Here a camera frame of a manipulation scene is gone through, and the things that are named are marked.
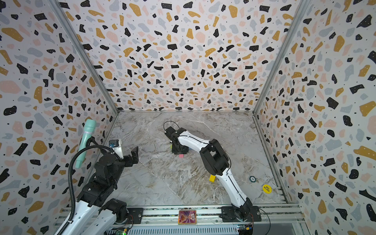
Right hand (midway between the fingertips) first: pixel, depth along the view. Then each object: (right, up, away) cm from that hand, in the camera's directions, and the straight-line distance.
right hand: (181, 152), depth 98 cm
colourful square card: (+6, -26, -26) cm, 38 cm away
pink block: (0, -1, -3) cm, 3 cm away
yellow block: (+20, -13, -12) cm, 26 cm away
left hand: (-23, +7, -24) cm, 34 cm away
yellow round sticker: (+51, -18, -14) cm, 56 cm away
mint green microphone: (-40, +18, -29) cm, 53 cm away
